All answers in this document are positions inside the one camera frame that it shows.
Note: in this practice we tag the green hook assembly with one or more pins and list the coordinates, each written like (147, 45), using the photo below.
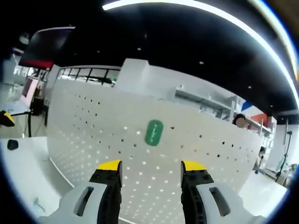
(37, 201)

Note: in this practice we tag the grey metal shelving rack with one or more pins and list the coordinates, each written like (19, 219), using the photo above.
(203, 99)

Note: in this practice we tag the small black object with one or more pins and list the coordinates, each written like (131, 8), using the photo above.
(12, 144)

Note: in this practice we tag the black framed glass partition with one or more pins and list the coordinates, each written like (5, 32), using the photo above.
(88, 74)

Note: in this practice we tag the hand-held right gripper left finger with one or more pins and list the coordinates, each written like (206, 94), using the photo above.
(109, 186)

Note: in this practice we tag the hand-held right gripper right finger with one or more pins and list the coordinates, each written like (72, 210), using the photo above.
(194, 186)

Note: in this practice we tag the white perforated pegboard panel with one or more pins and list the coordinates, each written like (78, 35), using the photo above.
(93, 126)

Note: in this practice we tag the black light stand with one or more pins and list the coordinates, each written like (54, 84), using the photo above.
(286, 151)

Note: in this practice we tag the black metal stand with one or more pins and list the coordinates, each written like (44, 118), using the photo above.
(30, 123)

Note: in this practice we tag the long ceiling light strip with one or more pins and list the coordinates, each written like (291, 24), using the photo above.
(210, 14)

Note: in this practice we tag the large black wall screen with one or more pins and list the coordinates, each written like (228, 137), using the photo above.
(46, 46)

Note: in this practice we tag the red blue striped wall banner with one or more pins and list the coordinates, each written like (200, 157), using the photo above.
(254, 112)

